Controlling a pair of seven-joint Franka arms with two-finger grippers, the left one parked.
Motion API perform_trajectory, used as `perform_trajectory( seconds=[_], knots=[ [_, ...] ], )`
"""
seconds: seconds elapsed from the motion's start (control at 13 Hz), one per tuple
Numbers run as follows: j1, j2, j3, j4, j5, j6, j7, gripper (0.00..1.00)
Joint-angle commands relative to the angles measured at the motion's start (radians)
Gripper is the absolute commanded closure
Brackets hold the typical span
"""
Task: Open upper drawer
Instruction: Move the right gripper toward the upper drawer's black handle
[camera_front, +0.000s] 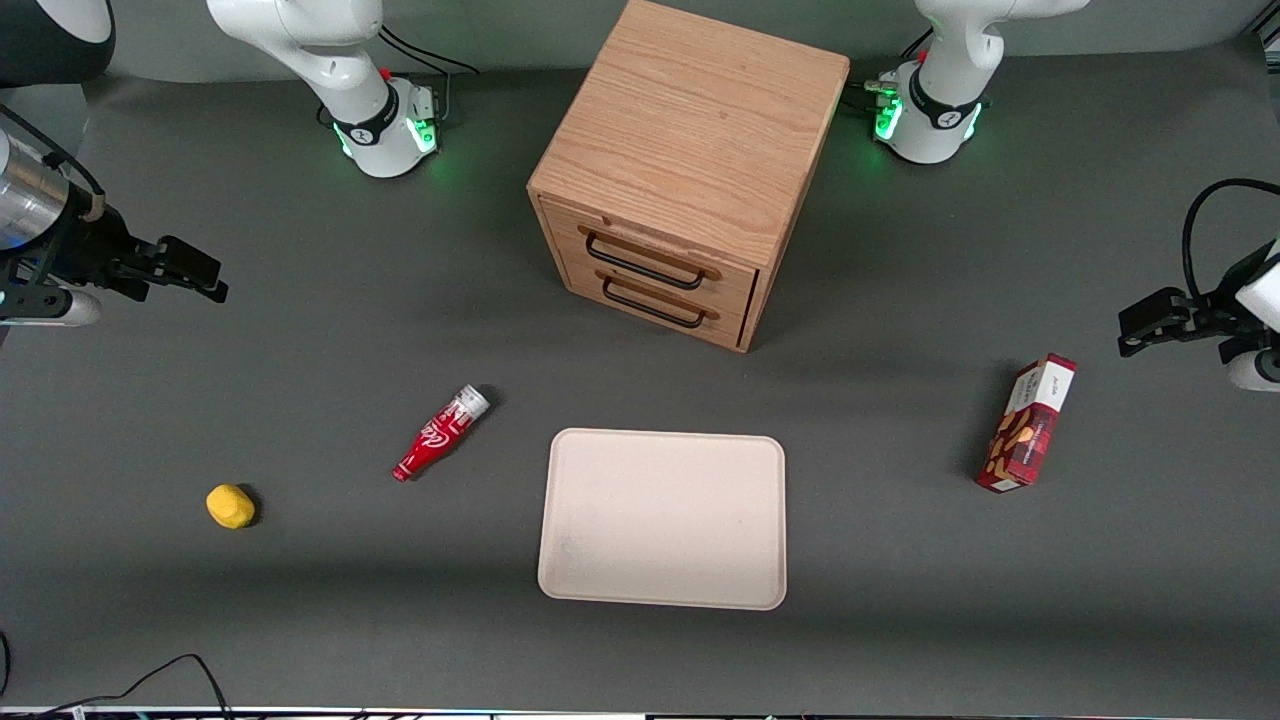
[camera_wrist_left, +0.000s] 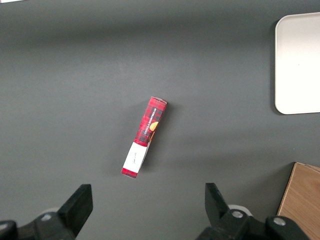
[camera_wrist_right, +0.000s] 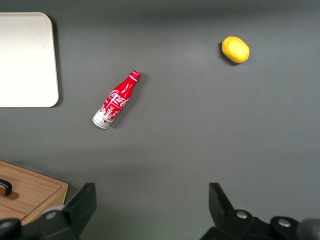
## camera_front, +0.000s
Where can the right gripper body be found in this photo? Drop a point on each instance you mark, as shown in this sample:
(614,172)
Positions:
(88,247)

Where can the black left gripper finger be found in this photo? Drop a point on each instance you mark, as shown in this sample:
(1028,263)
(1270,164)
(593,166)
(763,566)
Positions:
(1155,308)
(1160,340)

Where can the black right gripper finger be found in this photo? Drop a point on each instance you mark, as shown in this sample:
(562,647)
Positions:
(185,284)
(192,263)

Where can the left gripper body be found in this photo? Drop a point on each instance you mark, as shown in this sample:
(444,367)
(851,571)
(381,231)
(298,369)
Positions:
(1226,297)

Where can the wooden drawer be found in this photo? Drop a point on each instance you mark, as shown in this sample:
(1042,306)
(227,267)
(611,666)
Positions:
(565,235)
(580,285)

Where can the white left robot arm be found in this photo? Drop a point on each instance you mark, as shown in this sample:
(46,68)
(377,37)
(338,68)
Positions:
(935,110)

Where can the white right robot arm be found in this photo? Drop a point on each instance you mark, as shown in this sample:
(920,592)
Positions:
(330,60)

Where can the wooden drawer cabinet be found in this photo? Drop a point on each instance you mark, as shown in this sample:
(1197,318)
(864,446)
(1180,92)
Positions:
(690,110)

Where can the red snack box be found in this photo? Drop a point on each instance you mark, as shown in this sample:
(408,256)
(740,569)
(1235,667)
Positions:
(1028,425)

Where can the yellow lemon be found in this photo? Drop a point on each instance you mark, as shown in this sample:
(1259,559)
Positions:
(230,506)

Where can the red cola bottle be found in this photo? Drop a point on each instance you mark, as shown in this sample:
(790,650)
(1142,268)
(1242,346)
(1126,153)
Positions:
(435,440)

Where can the beige rectangular tray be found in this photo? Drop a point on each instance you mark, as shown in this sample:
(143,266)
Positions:
(662,520)

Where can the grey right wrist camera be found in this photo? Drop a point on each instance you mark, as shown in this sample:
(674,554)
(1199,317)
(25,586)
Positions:
(60,308)

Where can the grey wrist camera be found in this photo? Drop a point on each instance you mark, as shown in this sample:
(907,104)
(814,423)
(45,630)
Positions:
(1258,370)
(60,308)

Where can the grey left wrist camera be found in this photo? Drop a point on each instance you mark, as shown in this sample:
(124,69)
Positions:
(1258,370)

